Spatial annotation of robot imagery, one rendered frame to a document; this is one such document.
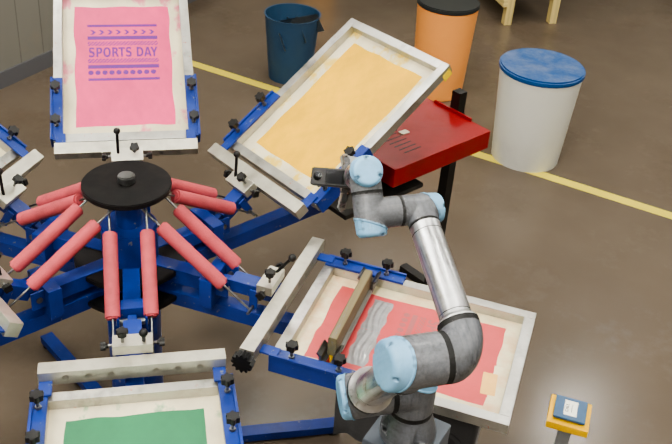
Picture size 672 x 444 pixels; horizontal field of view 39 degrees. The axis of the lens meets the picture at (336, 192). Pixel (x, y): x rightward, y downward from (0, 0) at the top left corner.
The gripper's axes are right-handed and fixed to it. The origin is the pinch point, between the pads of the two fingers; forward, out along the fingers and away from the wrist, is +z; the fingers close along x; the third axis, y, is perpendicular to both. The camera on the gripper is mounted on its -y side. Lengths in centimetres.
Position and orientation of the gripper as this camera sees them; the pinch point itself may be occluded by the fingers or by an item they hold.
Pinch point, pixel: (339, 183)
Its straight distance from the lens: 253.0
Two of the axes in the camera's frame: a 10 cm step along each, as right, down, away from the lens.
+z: -1.3, 0.8, 9.9
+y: 9.9, 0.7, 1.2
